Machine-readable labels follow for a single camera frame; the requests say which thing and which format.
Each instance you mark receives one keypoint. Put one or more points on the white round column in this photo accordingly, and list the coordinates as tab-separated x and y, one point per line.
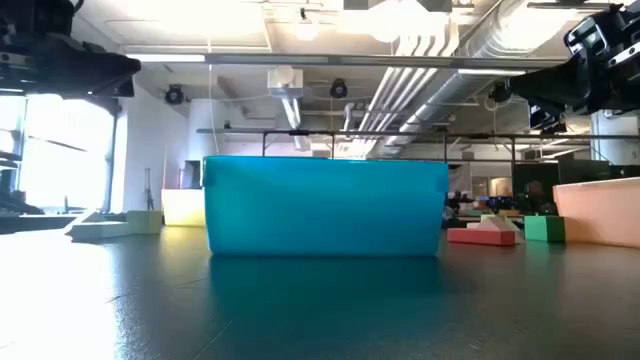
205	130

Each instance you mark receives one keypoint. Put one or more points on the pale teal block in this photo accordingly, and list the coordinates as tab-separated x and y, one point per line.
100	231

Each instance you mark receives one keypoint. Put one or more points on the white ceiling box unit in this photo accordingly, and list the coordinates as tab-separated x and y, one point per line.
285	80

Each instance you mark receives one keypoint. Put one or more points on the blue plastic bin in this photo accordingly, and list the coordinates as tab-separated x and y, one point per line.
325	205

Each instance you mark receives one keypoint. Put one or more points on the black tripod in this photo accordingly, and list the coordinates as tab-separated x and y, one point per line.
149	192

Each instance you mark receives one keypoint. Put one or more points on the silver ceiling duct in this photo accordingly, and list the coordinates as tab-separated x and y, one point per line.
480	55

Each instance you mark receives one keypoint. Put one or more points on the red block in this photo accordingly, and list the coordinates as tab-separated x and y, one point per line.
480	237

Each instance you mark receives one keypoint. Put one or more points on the dark machine silhouette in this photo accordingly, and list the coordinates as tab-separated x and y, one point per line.
17	205

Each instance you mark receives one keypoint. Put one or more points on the yellow plastic bin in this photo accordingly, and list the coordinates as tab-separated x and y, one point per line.
182	207

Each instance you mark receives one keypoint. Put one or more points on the white ceiling pipes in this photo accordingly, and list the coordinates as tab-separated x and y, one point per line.
400	95

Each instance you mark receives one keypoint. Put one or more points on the globe ceiling lamp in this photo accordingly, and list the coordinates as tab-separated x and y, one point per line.
306	29

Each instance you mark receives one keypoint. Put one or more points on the pale wedge block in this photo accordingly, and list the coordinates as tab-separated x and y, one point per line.
90	217

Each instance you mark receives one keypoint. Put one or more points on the cream wedge block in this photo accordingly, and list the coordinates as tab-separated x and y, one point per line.
502	225

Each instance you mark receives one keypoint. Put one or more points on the dark background screen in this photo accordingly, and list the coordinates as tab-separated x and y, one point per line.
580	171

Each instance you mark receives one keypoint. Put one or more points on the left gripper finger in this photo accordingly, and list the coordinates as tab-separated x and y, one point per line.
95	65
115	87

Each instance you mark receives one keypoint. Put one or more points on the pink plastic bin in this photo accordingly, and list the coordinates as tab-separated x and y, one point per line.
600	212

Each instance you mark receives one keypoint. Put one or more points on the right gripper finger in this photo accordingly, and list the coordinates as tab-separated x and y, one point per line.
542	119
555	87

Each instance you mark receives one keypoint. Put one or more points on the person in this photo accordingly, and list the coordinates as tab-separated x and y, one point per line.
536	197
454	202

